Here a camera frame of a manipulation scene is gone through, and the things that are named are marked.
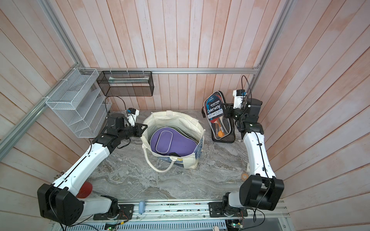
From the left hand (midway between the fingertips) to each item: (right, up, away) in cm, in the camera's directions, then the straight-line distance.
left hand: (147, 127), depth 79 cm
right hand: (+42, +14, -2) cm, 44 cm away
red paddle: (+42, -2, -3) cm, 42 cm away
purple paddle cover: (+10, -8, +5) cm, 14 cm away
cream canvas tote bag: (+5, +5, +5) cm, 8 cm away
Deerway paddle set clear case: (+38, +10, +3) cm, 40 cm away
